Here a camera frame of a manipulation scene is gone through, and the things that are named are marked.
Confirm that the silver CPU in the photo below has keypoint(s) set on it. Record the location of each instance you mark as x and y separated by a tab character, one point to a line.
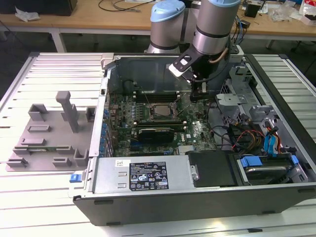
163	110

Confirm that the thin metal locking lever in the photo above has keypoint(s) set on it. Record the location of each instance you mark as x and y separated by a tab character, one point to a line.
145	96

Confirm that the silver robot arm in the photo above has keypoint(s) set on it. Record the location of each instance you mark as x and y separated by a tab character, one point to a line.
212	24

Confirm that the CPU socket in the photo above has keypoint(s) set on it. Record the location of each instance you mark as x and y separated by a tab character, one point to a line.
152	112

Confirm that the grey metal drive cage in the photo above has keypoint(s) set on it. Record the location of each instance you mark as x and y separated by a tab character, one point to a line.
229	101

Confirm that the green motherboard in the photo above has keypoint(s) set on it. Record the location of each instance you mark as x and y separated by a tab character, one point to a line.
195	118

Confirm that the small flat black object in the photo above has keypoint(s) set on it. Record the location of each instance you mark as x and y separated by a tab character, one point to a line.
245	24

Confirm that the small black box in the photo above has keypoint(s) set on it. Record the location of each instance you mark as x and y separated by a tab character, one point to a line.
251	11

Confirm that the silver chipset heatsink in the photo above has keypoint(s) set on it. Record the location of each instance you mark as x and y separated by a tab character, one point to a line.
186	149

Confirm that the black graphics card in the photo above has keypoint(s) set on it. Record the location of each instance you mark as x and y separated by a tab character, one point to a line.
155	135

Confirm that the clear plastic bags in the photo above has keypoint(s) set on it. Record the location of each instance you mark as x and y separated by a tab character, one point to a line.
284	12

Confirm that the black plastic drive cover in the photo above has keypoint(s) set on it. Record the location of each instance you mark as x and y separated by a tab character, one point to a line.
212	168

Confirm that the red and white bag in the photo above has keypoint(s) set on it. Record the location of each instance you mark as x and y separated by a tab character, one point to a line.
308	7

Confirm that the hard disk in blue carrier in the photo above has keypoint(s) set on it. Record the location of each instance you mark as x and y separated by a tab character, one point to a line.
265	172

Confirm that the wooden desk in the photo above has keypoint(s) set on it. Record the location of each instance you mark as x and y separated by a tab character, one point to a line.
74	18

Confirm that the black open PC case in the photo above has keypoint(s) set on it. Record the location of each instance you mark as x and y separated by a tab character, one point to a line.
172	207

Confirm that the silver power supply unit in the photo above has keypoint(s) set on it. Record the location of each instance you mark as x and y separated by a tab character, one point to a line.
106	172

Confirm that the grey parts rack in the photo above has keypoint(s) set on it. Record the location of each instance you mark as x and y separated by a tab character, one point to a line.
56	138

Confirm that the blue case latch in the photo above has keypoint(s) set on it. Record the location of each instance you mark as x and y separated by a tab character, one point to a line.
75	178

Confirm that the crumpled white plastic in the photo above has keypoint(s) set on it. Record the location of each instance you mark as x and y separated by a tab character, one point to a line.
26	15

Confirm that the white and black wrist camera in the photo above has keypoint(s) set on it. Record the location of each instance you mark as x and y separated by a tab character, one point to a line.
177	71

